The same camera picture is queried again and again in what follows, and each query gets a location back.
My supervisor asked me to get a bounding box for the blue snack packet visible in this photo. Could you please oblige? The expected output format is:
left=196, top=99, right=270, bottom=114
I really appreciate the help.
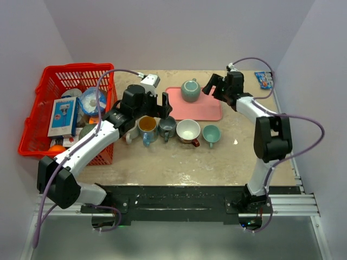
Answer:
left=254, top=71, right=273, bottom=89

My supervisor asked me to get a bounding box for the blue white plastic bag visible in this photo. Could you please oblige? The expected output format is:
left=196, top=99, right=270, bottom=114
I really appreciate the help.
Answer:
left=79, top=87, right=107, bottom=116

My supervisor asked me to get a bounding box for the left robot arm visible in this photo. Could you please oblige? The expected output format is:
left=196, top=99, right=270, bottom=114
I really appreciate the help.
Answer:
left=37, top=84, right=172, bottom=212

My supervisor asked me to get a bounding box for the orange fruit in basket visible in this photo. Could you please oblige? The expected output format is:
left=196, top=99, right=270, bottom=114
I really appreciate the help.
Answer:
left=48, top=145, right=66, bottom=153

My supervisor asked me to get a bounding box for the teal mug back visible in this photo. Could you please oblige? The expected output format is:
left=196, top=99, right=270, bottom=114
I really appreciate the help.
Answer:
left=181, top=78, right=201, bottom=103

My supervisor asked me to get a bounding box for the dark red mug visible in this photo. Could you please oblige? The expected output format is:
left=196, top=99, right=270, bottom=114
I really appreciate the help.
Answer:
left=176, top=119, right=201, bottom=147

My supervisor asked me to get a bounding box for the small teal mug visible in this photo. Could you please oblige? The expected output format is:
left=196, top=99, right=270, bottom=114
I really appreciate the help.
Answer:
left=202, top=125, right=221, bottom=148

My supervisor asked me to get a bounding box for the round tin can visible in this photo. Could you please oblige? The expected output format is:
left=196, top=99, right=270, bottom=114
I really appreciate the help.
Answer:
left=61, top=88, right=82, bottom=99

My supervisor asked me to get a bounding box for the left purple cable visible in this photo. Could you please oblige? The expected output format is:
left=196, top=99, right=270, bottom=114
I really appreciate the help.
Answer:
left=31, top=68, right=142, bottom=249

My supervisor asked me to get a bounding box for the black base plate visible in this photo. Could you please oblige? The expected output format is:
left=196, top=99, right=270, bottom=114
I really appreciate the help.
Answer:
left=80, top=185, right=302, bottom=231

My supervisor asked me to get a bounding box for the blue product box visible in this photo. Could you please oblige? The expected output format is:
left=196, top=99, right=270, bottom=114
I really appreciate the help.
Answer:
left=47, top=96, right=79, bottom=139

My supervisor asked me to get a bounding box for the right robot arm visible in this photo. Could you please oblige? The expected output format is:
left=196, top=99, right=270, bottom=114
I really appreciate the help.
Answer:
left=202, top=71, right=292, bottom=213

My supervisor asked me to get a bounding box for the green melon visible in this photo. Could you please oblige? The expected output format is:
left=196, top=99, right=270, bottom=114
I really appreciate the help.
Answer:
left=79, top=123, right=98, bottom=141

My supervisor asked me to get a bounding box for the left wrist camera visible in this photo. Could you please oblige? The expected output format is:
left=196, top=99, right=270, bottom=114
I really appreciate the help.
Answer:
left=138, top=73, right=160, bottom=96

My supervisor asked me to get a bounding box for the blue butterfly mug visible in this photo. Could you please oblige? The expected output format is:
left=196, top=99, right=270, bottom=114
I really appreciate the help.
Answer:
left=138, top=116, right=158, bottom=147

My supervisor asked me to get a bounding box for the pink tray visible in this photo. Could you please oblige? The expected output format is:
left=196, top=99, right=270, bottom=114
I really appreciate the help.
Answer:
left=166, top=87, right=222, bottom=121

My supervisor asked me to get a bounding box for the red plastic basket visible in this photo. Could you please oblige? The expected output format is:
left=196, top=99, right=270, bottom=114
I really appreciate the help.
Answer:
left=18, top=63, right=114, bottom=160

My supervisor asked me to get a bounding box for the grey-blue mug front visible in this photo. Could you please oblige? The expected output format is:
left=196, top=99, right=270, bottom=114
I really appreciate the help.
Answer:
left=158, top=116, right=177, bottom=143

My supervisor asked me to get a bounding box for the white speckled mug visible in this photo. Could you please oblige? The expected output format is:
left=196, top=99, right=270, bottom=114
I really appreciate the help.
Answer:
left=125, top=121, right=139, bottom=145

